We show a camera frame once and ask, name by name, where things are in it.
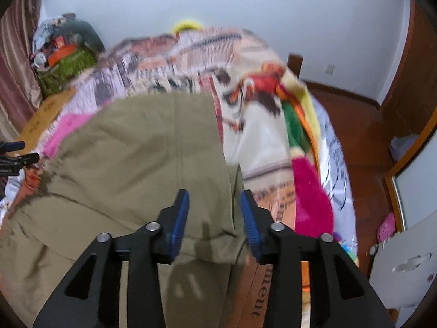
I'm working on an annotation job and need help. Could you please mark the pink folded garment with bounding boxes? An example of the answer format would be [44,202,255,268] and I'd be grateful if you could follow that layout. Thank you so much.
[42,113,93,158]

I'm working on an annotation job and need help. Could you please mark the printed newspaper pattern blanket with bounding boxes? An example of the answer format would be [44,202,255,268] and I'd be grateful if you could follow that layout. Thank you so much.
[0,25,359,328]

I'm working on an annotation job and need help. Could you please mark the wooden lap desk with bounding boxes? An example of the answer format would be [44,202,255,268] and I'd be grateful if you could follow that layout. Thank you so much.
[14,87,76,155]

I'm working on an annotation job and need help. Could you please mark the striped red curtain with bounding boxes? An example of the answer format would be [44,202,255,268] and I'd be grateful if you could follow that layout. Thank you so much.
[1,0,43,141]

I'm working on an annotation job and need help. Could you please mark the white plastic stool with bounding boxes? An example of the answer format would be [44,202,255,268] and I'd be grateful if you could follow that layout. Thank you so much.
[370,212,437,309]

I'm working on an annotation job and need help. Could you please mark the green storage basket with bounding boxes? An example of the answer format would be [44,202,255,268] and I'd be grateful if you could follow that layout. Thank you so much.
[35,48,96,98]

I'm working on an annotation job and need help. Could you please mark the olive green pants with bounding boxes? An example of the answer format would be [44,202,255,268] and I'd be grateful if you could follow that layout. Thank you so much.
[1,93,245,327]

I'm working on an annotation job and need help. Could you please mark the wall power socket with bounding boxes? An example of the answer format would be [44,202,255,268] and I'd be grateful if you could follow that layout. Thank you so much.
[325,64,335,75]

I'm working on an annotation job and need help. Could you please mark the wooden door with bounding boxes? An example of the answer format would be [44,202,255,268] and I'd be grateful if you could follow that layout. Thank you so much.
[382,0,436,137]

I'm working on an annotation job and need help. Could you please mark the orange box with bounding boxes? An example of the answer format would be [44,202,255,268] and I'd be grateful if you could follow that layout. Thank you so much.
[48,45,77,67]

